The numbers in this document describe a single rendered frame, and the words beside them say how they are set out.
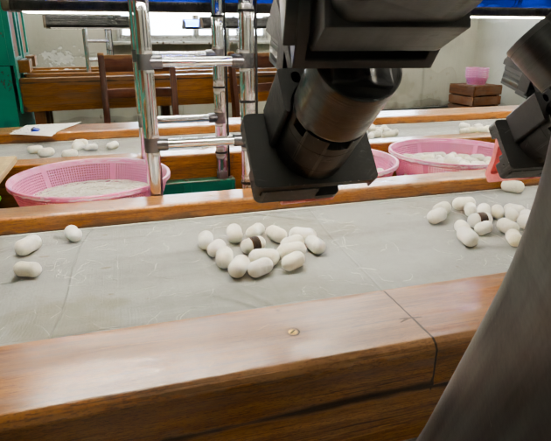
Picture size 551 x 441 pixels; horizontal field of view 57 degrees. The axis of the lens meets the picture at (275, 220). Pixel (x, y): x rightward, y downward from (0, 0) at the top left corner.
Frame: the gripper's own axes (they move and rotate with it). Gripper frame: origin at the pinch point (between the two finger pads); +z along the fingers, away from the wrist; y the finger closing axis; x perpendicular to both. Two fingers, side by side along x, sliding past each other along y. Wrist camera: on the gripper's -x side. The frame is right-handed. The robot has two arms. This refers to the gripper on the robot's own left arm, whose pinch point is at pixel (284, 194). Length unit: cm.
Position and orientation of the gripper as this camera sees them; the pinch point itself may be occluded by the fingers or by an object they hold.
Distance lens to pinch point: 48.8
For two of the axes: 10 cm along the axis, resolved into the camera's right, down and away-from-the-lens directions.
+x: 1.8, 9.3, -3.3
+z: -2.2, 3.7, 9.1
